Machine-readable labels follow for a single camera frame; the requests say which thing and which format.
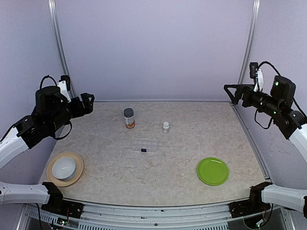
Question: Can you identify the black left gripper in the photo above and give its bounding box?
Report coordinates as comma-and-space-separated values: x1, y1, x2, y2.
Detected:
48, 92, 94, 133

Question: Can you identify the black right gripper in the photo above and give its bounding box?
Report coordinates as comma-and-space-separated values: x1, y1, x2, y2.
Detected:
224, 84, 283, 118

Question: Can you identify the clear plastic pill organizer box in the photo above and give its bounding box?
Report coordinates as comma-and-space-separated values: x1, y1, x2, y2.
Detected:
131, 139, 158, 152

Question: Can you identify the small white pill bottle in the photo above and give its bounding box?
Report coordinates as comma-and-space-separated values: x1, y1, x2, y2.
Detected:
162, 122, 170, 133

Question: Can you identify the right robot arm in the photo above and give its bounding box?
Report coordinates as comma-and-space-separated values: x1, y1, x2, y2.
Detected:
224, 61, 307, 218

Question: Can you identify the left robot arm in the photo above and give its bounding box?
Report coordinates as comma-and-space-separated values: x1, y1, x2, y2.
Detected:
0, 75, 94, 213

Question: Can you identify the beige plate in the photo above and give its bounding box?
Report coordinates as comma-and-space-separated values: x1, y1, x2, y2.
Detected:
46, 152, 84, 187

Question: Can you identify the white bowl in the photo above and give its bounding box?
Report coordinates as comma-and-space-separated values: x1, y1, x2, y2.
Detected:
52, 157, 76, 181

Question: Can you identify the green plate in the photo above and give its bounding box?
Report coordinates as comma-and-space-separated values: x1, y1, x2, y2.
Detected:
197, 157, 229, 186

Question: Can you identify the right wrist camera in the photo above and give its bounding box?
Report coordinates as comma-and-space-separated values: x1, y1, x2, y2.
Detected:
249, 62, 264, 92

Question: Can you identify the right aluminium frame post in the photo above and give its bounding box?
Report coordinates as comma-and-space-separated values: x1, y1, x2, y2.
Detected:
238, 0, 260, 84

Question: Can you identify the aluminium frame post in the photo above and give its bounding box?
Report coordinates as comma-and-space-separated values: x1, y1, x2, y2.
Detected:
238, 0, 260, 84
47, 0, 72, 96

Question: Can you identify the left aluminium frame post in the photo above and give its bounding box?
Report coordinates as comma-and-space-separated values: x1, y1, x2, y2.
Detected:
47, 0, 72, 96

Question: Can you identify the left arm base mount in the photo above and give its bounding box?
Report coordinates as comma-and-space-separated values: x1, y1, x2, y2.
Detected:
41, 182, 83, 219

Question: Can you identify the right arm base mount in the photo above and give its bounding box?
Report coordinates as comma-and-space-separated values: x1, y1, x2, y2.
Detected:
229, 182, 272, 218

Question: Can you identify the front aluminium rail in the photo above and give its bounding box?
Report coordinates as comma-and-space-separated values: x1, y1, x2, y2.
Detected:
16, 201, 295, 230

